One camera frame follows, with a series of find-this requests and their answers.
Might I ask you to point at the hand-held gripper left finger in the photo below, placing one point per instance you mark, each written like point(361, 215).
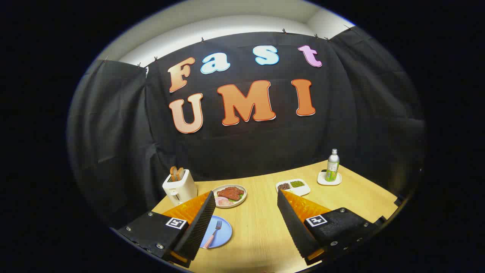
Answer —
point(200, 223)

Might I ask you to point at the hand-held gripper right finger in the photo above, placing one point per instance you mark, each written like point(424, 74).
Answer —
point(291, 223)

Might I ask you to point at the blue round plate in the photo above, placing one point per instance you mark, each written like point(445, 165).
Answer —
point(224, 235)

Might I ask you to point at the pink ham slices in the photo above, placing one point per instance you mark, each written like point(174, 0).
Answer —
point(222, 201)

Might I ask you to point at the white divided dish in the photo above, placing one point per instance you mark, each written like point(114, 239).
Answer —
point(303, 189)

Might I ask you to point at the dark red beans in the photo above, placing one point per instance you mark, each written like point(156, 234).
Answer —
point(283, 186)

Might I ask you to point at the white toaster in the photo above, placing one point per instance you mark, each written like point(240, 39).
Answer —
point(182, 189)

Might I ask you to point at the green mung beans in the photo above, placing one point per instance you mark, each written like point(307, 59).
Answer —
point(297, 184)

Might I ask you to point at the brown meat piece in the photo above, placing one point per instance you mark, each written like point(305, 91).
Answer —
point(230, 192)

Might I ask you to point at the oval white plate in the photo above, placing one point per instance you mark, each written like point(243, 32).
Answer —
point(242, 201)

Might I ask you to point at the green lettuce leaf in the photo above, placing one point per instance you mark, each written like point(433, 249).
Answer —
point(240, 196)

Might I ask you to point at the white square coaster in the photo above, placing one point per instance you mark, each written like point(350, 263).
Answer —
point(322, 179)

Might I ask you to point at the brown toast slice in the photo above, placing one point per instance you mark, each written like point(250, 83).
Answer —
point(173, 173)
point(180, 173)

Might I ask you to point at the silver bottle with green label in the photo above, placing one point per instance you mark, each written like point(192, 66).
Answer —
point(332, 168)

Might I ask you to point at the black backdrop cloth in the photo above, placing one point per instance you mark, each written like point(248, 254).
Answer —
point(246, 151)

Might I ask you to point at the black table edge bracket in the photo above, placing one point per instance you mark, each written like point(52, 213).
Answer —
point(398, 201)
point(380, 220)

